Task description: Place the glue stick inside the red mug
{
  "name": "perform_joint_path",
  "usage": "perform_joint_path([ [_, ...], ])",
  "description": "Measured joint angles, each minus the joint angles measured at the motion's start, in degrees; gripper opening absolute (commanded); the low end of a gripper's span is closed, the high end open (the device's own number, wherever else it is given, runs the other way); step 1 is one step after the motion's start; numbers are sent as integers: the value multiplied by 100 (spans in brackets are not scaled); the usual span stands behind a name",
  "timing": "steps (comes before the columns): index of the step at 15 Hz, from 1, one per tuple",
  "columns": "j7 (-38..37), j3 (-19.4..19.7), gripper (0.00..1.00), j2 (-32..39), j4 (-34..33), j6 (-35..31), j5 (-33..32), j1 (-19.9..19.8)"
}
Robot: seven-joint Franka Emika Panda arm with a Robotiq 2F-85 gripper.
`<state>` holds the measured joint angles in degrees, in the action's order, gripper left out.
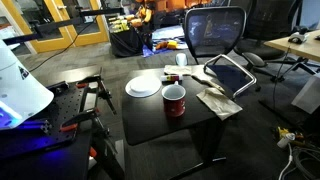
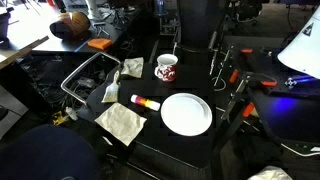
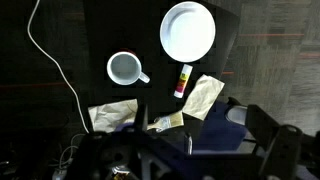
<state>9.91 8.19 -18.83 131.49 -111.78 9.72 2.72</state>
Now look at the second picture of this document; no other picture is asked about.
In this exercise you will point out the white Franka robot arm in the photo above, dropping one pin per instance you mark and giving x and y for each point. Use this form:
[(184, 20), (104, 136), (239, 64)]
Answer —
[(301, 53)]

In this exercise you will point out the red white enamel mug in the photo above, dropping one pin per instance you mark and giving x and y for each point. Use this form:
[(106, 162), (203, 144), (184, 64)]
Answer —
[(165, 71)]

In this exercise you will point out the white round plate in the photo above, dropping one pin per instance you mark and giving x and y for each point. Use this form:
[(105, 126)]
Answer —
[(186, 114)]

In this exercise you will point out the creased beige cloth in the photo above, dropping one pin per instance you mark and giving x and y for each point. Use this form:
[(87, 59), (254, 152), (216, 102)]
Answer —
[(133, 67)]

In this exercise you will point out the flat beige cloth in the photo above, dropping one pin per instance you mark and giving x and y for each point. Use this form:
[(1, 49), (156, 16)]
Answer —
[(120, 123)]

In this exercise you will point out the orange black bar clamp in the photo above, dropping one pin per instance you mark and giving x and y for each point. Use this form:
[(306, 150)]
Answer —
[(234, 76), (268, 83)]

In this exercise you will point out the orange foam block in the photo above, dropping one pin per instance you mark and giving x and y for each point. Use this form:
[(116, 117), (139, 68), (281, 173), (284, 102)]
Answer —
[(100, 43)]

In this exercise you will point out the blue water bottle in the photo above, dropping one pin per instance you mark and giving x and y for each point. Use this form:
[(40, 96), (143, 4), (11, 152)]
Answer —
[(160, 6)]

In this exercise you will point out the white power plug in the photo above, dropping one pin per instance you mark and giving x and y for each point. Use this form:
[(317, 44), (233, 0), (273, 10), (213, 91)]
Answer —
[(71, 113)]

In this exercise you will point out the yellow black floor gadget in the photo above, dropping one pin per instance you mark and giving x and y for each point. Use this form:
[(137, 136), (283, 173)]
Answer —
[(60, 118)]

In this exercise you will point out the brown orange ball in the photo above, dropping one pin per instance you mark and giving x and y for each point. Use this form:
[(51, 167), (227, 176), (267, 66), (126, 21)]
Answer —
[(71, 25)]

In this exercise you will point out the white crumpled bag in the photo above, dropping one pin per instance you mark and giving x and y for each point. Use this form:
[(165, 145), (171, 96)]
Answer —
[(270, 174)]

